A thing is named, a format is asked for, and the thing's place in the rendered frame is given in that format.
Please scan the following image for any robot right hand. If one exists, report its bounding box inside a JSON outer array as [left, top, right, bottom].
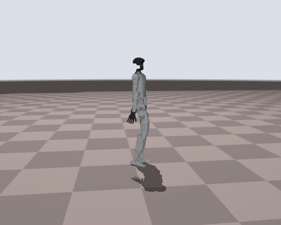
[[127, 108, 137, 124]]

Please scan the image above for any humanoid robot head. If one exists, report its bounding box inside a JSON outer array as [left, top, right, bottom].
[[133, 58, 145, 73]]

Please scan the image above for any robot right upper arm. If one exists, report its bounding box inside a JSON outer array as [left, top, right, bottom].
[[132, 75, 140, 96]]

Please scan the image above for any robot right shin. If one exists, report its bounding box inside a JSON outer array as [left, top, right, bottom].
[[134, 135, 146, 162]]

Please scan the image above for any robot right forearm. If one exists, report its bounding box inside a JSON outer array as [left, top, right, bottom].
[[132, 91, 138, 113]]

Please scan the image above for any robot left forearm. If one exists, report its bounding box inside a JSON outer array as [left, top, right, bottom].
[[142, 95, 147, 106]]

